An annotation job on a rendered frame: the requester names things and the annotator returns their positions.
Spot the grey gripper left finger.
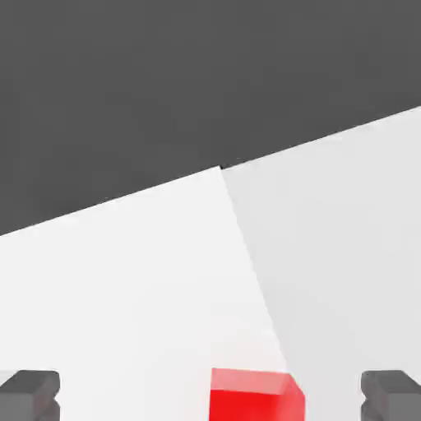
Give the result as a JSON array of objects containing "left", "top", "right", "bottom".
[{"left": 0, "top": 368, "right": 62, "bottom": 421}]

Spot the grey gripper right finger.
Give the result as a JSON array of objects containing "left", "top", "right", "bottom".
[{"left": 360, "top": 369, "right": 421, "bottom": 421}]

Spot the small red cube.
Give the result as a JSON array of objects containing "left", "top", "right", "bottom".
[{"left": 208, "top": 367, "right": 306, "bottom": 421}]

